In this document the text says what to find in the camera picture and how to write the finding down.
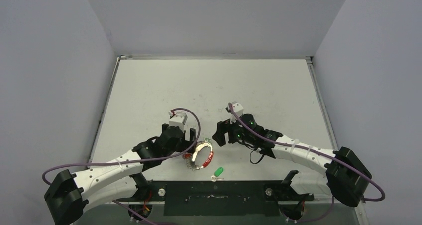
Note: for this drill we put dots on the silver keyring with red grip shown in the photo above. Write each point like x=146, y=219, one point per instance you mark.
x=202, y=155

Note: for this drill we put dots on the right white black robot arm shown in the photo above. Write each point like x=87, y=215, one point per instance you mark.
x=341, y=172

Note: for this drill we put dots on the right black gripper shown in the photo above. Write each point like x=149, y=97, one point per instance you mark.
x=225, y=131

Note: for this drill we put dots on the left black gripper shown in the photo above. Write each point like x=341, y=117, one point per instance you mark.
x=186, y=144

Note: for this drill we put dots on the green tag key near edge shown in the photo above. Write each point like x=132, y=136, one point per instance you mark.
x=217, y=175

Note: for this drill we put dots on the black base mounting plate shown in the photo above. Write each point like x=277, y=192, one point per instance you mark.
x=223, y=198

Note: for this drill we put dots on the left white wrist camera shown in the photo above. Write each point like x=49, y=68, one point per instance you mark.
x=177, y=119

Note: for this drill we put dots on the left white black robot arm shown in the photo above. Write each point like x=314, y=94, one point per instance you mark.
x=69, y=195

